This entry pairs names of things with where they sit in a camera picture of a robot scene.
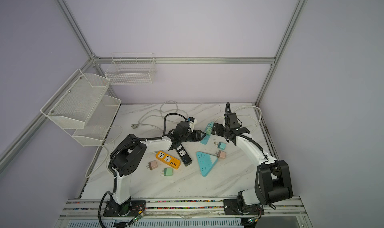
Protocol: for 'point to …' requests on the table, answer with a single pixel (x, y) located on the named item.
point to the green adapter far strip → (208, 130)
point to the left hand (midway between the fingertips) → (203, 134)
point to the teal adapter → (221, 145)
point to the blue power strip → (205, 139)
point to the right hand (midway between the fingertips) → (217, 128)
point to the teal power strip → (206, 162)
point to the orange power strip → (168, 159)
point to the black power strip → (183, 155)
